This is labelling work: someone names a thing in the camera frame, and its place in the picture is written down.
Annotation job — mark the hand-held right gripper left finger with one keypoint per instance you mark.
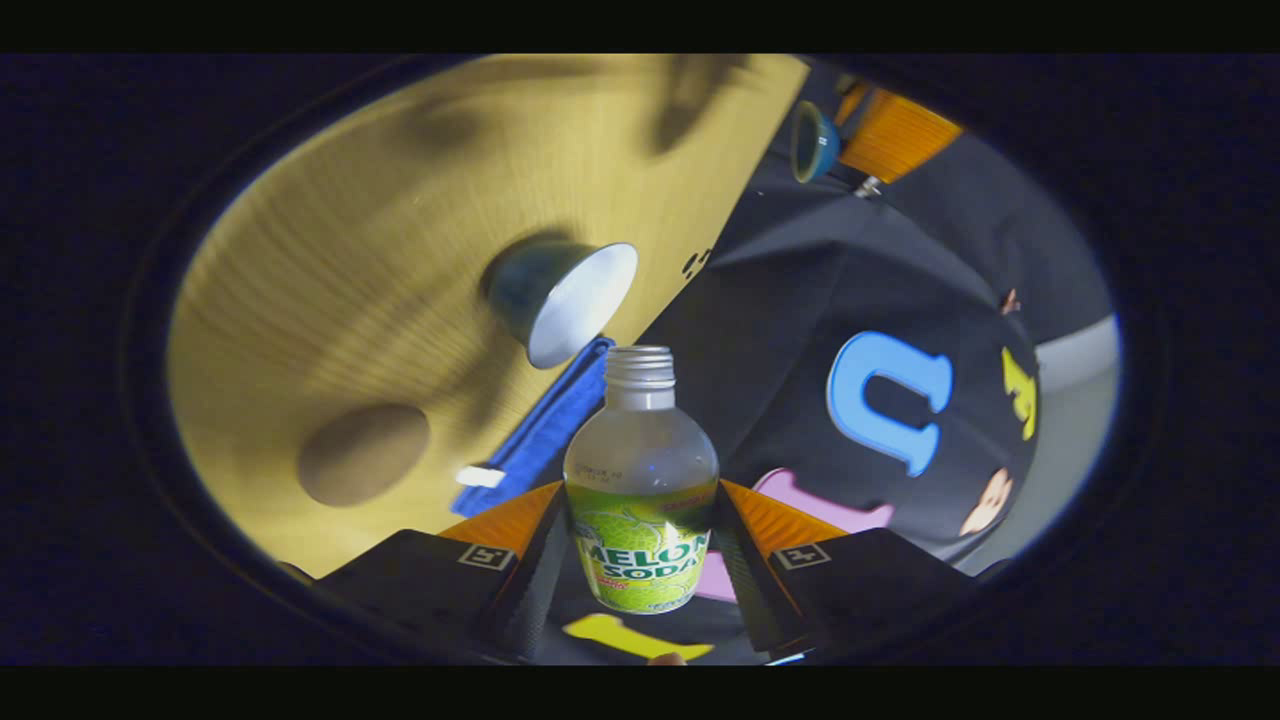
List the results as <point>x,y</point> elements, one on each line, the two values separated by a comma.
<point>535,585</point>

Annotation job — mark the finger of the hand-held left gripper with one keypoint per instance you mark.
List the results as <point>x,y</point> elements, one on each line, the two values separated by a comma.
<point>895,135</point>

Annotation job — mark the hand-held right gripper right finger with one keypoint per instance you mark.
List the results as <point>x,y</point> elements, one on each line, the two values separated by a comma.
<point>745,590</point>

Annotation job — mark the silver green label water bottle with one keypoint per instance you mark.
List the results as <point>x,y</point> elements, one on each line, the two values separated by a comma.
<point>640,470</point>

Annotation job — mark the round brown coaster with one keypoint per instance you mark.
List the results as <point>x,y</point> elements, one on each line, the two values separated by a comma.
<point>362,455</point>

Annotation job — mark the teal teacup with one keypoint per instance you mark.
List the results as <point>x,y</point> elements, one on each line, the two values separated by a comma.
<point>560,300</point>

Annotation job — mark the metal cloth clip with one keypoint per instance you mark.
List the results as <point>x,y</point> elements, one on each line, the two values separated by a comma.
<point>868,186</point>

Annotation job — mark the blue folded towel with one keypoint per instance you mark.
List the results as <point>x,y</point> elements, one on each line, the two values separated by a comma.
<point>550,430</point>

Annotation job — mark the black backdrop cloth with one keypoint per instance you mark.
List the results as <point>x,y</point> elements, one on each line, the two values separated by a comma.
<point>800,300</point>

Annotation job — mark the pink cloth clip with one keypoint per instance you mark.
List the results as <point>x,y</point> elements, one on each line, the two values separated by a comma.
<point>1010,300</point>

